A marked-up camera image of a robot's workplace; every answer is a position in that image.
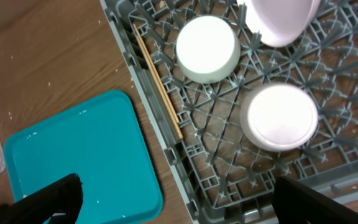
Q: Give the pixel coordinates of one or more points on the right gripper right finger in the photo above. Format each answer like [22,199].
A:
[294,202]

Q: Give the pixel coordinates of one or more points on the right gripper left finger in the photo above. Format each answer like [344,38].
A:
[59,202]

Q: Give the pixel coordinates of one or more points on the small white plate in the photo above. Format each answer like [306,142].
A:
[278,117]

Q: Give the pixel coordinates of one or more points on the wooden chopstick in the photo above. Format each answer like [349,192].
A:
[176,126]
[155,76]

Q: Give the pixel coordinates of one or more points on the pale green bowl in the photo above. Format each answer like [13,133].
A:
[207,49]

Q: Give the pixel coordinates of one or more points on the large pink plate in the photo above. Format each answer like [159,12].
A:
[279,22]

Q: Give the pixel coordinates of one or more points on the grey dishwasher rack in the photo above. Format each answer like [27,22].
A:
[221,175]

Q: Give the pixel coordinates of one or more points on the teal plastic serving tray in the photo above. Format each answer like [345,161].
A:
[100,140]

